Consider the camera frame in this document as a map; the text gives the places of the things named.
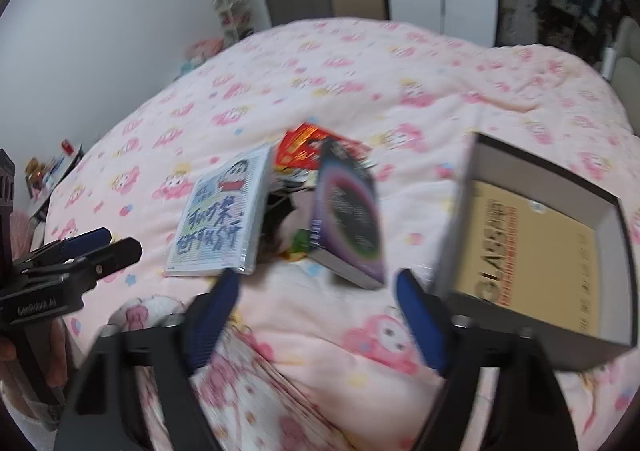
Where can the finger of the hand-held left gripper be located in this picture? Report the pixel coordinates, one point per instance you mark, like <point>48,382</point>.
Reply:
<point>117,255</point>
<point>85,240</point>

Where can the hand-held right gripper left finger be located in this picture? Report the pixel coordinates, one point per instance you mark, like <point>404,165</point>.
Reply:
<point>216,321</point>

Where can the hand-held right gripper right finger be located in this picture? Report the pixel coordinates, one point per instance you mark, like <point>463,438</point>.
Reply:
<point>425,326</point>

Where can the cartoon bead art pack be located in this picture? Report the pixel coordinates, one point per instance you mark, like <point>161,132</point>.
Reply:
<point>215,226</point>

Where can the green snack packet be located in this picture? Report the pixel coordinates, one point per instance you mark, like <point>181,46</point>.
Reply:
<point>301,242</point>

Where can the small black box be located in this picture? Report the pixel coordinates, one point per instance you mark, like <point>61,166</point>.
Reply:
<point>277,213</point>

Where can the large black storage box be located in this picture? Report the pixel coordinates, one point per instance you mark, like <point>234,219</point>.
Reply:
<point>560,341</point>

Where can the cluttered side table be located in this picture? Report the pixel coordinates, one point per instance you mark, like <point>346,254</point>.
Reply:
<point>50,168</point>

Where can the red printed packet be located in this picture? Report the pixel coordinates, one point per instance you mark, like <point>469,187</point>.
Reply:
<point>300,146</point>

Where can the pink cartoon printed blanket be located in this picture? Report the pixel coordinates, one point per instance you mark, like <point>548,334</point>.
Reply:
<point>350,81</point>

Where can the small shelf with toys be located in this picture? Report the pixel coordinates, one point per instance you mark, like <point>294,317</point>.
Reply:
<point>232,16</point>

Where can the white rectangular device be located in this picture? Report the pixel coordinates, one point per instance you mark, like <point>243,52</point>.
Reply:
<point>610,63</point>

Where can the grey sofa cushion edge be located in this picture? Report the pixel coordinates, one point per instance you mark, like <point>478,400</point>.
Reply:
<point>627,71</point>

